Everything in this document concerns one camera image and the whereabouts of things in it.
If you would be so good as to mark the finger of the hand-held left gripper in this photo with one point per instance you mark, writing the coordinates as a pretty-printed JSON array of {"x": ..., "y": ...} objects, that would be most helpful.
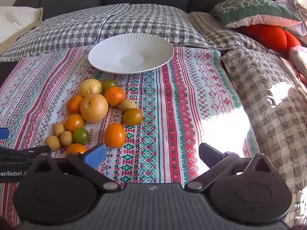
[
  {"x": 4, "y": 133},
  {"x": 28, "y": 153}
]

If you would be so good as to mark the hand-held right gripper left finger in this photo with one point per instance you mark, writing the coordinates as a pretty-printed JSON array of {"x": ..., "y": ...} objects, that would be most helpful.
[{"x": 96, "y": 155}]

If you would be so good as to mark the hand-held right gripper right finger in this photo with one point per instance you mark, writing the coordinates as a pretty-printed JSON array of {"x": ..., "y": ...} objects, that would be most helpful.
[{"x": 208, "y": 153}]

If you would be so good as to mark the orange tomato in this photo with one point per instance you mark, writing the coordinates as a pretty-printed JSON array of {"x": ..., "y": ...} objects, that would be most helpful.
[
  {"x": 115, "y": 135},
  {"x": 75, "y": 148},
  {"x": 74, "y": 123}
]

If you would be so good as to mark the large yellow-orange citrus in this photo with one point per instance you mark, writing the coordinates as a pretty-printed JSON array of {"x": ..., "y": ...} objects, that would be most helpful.
[{"x": 94, "y": 109}]

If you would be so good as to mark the brownish green tomato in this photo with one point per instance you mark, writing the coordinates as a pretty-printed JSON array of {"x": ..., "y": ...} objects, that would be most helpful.
[{"x": 132, "y": 117}]

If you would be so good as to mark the orange mandarin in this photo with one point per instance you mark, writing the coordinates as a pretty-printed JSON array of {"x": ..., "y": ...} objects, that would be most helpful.
[
  {"x": 115, "y": 96},
  {"x": 73, "y": 105}
]

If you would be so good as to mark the spotted yellow pear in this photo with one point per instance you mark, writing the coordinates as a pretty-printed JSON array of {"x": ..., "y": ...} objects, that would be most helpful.
[{"x": 90, "y": 87}]

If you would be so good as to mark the white ribbed plate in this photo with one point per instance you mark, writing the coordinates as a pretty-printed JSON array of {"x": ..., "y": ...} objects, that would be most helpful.
[{"x": 130, "y": 57}]

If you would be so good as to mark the red green patterned tablecloth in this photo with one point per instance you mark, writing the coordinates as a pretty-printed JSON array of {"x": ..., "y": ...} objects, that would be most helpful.
[{"x": 168, "y": 115}]

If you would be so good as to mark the brown checked quilted blanket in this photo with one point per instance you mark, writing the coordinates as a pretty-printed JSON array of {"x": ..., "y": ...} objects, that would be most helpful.
[{"x": 271, "y": 100}]

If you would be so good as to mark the white fleece blanket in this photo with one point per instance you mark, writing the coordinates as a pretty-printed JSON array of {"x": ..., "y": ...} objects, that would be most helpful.
[{"x": 14, "y": 21}]

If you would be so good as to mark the clear plastic box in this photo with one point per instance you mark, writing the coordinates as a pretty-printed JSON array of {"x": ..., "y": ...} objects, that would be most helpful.
[{"x": 285, "y": 62}]

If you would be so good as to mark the olive gingham quilt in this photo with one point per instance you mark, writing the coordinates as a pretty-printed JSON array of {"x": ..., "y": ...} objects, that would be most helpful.
[{"x": 215, "y": 31}]

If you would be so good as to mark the grey checked quilt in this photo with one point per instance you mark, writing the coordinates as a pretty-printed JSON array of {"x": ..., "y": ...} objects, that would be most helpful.
[{"x": 96, "y": 26}]

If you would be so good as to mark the red plush cushion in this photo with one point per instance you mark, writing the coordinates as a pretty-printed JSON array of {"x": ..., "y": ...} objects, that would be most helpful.
[{"x": 271, "y": 37}]

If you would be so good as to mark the green snowflake cushion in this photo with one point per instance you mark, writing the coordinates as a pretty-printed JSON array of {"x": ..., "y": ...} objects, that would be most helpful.
[{"x": 251, "y": 9}]

